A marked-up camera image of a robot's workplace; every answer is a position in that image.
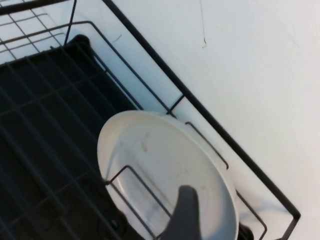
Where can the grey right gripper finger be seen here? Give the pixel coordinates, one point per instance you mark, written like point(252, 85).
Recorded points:
point(186, 215)

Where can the grey round plate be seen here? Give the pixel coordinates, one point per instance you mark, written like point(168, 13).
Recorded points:
point(155, 150)

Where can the black plastic drip tray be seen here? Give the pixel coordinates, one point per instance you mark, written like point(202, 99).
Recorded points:
point(62, 120)

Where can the white checked tablecloth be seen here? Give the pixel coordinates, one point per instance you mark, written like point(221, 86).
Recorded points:
point(50, 18)

